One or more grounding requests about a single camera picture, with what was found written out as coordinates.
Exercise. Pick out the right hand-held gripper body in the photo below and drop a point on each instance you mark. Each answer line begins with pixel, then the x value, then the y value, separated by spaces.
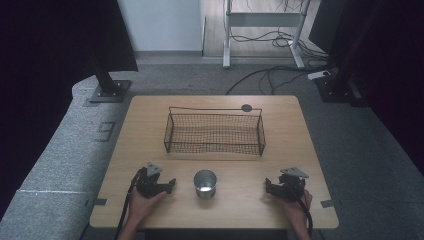
pixel 291 188

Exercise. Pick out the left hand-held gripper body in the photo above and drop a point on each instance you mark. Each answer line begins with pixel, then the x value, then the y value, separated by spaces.
pixel 146 186

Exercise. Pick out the silver metal cup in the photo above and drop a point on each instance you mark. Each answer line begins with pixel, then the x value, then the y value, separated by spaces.
pixel 205 183

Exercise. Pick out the person's left hand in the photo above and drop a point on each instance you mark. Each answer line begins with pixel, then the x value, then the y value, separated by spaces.
pixel 141 208

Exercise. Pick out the person's right hand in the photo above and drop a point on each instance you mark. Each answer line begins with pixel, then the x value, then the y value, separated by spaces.
pixel 298 211

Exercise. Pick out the grey tape strip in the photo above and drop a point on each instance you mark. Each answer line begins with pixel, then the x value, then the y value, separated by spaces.
pixel 327 203
pixel 97 201

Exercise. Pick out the grey tape floor marking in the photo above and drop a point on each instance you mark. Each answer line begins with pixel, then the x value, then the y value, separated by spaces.
pixel 105 131

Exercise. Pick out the grey round table cap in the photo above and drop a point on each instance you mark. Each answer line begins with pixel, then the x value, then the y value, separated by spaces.
pixel 246 108

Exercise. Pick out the black stand with dark base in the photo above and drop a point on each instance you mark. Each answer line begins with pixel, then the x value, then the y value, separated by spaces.
pixel 336 86

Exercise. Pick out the white power strip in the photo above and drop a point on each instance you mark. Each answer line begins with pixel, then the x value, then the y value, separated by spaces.
pixel 318 74

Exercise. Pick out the black curtain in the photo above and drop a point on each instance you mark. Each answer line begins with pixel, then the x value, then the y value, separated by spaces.
pixel 56 66
pixel 393 66

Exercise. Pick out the black stand with base plate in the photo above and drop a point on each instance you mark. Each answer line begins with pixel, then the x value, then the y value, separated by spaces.
pixel 108 88

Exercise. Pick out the white metal stand frame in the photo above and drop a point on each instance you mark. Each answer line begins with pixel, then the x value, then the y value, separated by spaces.
pixel 261 19

